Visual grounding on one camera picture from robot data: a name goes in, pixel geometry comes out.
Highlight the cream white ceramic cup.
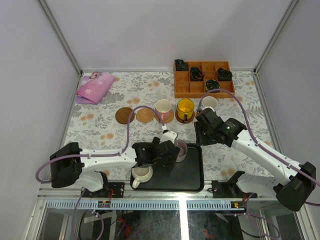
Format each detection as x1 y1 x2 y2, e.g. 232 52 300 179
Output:
131 166 154 189

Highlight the purple ceramic cup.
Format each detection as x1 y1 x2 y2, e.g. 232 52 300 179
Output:
175 139 188 163

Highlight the light blue ceramic cup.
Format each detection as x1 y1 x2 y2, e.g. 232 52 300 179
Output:
201 96 218 110

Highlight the dark brown wooden coaster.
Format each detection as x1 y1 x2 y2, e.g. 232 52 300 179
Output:
175 110 195 124

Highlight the yellow ceramic cup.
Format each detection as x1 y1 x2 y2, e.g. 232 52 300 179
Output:
177 98 195 123

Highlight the woven rattan coaster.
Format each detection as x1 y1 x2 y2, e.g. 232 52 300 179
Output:
154 110 175 124
136 107 155 123

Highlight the pink ceramic cup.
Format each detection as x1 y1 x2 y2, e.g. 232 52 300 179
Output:
155 99 172 120

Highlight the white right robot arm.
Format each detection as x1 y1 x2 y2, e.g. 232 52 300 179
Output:
194 107 317 212

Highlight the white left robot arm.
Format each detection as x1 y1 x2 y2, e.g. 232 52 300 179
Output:
50 130 179 198

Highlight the black plastic tray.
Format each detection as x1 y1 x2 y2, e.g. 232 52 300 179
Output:
135 143 205 193

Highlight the rolled dark green sock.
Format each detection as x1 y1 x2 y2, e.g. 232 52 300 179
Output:
204 79 220 93

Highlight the orange wooden divider box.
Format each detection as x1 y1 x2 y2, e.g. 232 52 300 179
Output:
173 60 235 99

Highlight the rolled dark sock right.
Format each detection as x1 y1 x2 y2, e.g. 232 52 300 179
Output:
216 67 233 82

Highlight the rolled dark sock with orange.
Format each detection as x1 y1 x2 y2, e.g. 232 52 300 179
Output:
189 67 204 82

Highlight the rolled dark sock top-left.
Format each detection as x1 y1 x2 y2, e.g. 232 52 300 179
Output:
174 59 189 72

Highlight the pink folded cloth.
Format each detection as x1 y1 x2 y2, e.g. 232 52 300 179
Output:
75 71 116 105

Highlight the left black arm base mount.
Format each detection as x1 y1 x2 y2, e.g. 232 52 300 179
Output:
82 182 125 199

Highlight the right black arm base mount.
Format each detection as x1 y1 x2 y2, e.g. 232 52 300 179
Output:
211 180 239 199

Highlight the blue slotted cable duct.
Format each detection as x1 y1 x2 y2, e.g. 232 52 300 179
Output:
47 200 245 211

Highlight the aluminium front rail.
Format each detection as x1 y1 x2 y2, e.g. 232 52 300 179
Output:
37 179 307 201

